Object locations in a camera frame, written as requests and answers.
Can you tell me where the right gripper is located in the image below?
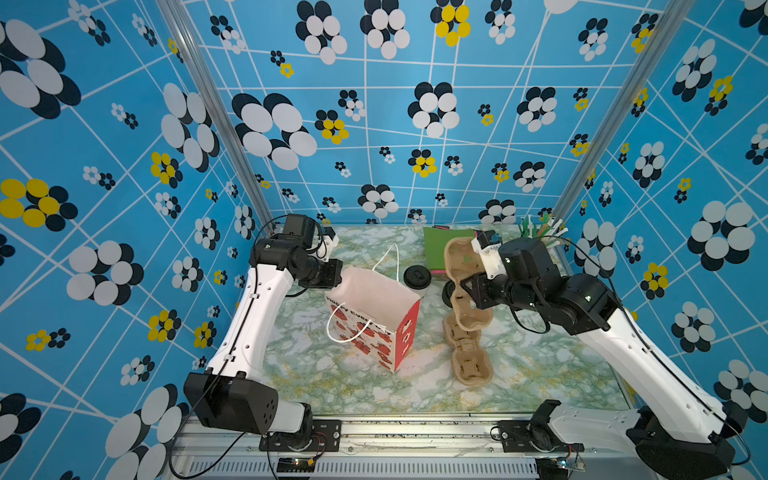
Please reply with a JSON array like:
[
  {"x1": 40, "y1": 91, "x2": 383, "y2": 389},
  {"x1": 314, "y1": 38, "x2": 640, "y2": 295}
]
[{"x1": 459, "y1": 270, "x2": 541, "y2": 319}]

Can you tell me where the brown pulp cup carrier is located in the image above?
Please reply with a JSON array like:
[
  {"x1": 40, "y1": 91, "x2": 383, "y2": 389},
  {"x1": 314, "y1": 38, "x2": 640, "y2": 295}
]
[
  {"x1": 442, "y1": 236, "x2": 494, "y2": 332},
  {"x1": 442, "y1": 315, "x2": 494, "y2": 387}
]

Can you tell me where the red white paper bag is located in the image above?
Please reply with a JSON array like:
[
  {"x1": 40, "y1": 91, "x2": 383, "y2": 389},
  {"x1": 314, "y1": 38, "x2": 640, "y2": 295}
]
[{"x1": 325, "y1": 266, "x2": 421, "y2": 373}]

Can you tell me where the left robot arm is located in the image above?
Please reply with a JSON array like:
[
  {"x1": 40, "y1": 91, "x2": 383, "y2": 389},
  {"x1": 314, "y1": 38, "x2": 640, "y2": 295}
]
[{"x1": 183, "y1": 214, "x2": 343, "y2": 443}]

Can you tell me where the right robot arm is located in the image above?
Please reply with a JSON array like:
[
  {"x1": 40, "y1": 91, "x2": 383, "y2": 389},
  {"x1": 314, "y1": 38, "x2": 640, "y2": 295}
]
[{"x1": 457, "y1": 232, "x2": 748, "y2": 479}]

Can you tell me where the black cup lid stack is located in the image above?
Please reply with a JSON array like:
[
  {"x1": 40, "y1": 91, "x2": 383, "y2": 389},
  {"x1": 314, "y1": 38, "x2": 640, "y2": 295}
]
[{"x1": 441, "y1": 281, "x2": 456, "y2": 309}]

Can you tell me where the colourful napkin stack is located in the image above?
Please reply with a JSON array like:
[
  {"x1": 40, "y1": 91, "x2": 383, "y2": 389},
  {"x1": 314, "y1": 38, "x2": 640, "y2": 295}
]
[{"x1": 422, "y1": 225, "x2": 481, "y2": 280}]

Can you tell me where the pink straw holder cup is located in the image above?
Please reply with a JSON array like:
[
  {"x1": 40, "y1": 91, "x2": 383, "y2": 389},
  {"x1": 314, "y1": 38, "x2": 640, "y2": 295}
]
[{"x1": 518, "y1": 215, "x2": 568, "y2": 245}]

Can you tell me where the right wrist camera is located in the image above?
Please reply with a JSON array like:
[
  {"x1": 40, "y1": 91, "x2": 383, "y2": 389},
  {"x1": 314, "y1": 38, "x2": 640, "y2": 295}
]
[{"x1": 471, "y1": 230, "x2": 505, "y2": 280}]

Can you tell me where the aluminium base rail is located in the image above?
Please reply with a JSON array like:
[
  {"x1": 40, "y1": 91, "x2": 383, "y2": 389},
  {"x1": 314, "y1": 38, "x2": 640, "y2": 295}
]
[{"x1": 171, "y1": 414, "x2": 655, "y2": 479}]

